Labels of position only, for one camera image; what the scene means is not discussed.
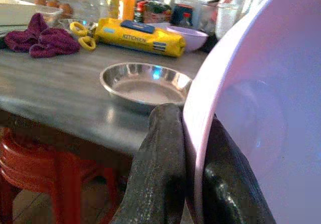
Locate maroon cloth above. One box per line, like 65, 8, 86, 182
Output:
4, 13, 81, 59

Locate clear plastic measuring jug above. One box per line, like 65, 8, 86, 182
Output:
215, 2, 246, 41

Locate yellow kitchen wipes pack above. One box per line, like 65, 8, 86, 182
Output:
94, 17, 187, 58

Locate shallow steel plate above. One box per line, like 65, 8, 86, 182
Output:
99, 62, 194, 115

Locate white plastic handled scoop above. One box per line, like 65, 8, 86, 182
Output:
0, 0, 38, 27

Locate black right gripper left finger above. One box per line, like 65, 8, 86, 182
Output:
111, 102, 188, 224

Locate clear pink food container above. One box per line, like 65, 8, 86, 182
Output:
35, 5, 63, 27

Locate dark snack package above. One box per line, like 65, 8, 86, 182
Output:
135, 0, 174, 24

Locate red plastic stool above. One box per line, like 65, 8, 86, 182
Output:
0, 127, 131, 224

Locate yellow handled scissors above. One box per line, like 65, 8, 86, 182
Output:
69, 21, 98, 51

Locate orange sauce bottle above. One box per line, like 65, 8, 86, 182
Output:
121, 0, 137, 21

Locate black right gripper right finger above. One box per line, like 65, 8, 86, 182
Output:
202, 113, 276, 224

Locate purple plastic bowl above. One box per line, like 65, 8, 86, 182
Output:
182, 0, 321, 224
166, 25, 210, 53

